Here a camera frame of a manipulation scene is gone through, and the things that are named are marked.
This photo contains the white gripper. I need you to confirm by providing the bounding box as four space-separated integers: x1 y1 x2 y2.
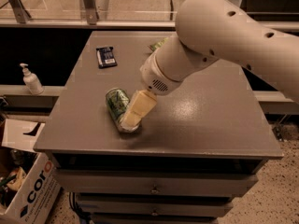
121 52 181 131

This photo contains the green soda can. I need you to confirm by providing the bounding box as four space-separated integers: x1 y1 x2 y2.
106 88 139 133

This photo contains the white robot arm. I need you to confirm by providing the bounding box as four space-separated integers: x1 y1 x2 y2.
120 0 299 132

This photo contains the green chip bag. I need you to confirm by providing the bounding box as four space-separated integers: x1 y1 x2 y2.
149 37 168 52

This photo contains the dark blue snack packet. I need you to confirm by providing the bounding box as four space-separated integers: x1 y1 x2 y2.
96 47 117 69

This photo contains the grey drawer cabinet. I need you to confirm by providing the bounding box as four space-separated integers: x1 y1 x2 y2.
35 31 282 224

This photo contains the white pump dispenser bottle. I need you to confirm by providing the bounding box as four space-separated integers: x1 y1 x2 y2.
20 63 44 95

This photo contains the metal window railing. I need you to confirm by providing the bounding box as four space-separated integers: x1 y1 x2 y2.
0 0 299 33

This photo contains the white cardboard box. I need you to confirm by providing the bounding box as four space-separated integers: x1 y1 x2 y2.
0 119 61 224

